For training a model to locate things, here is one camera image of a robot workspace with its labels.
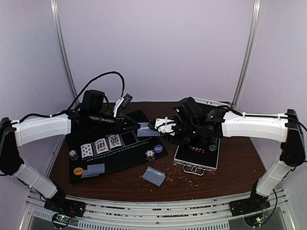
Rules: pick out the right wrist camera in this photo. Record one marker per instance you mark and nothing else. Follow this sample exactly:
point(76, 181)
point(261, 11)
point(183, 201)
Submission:
point(186, 108)

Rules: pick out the black poker mat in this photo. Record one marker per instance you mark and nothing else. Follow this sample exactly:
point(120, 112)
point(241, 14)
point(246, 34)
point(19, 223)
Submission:
point(130, 154)

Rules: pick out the playing card deck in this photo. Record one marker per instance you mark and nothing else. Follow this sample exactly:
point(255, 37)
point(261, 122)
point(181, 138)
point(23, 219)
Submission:
point(147, 132)

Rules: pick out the aluminium frame post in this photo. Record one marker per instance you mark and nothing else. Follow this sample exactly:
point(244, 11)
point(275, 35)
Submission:
point(62, 48)
point(251, 42)

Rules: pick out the aluminium poker case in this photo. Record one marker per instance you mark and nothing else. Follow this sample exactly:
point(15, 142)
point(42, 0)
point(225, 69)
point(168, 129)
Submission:
point(199, 163)

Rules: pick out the red dice in case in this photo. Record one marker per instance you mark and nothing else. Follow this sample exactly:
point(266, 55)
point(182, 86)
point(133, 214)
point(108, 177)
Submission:
point(197, 149)

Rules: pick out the right aluminium frame post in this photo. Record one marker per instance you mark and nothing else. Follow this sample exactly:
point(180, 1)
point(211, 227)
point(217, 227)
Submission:
point(251, 42)

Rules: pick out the purple small blind button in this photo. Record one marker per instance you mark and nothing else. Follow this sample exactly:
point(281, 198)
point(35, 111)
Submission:
point(158, 148)

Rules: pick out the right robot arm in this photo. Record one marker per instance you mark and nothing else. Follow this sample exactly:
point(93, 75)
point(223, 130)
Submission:
point(223, 121)

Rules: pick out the face-up community card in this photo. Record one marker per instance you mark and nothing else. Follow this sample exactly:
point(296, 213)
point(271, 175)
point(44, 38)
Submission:
point(86, 151)
point(114, 141)
point(101, 146)

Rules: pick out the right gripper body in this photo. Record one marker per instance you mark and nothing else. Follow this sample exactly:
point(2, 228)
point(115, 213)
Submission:
point(176, 127)

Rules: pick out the chip row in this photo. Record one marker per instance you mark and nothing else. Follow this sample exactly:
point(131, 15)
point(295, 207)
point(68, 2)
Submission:
point(213, 144)

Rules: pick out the left aluminium frame post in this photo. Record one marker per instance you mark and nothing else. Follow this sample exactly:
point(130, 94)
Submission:
point(62, 48)

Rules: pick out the poker chip stack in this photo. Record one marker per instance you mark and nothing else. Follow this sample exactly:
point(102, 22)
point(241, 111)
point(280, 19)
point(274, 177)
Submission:
point(73, 155)
point(150, 155)

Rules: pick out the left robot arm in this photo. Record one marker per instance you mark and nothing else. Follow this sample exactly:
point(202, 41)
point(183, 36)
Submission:
point(14, 134)

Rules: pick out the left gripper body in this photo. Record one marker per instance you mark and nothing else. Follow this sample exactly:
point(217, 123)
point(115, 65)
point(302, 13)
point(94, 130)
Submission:
point(115, 128)

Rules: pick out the orange big blind button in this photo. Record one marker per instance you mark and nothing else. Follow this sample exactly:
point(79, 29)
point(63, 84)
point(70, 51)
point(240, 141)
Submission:
point(78, 171)

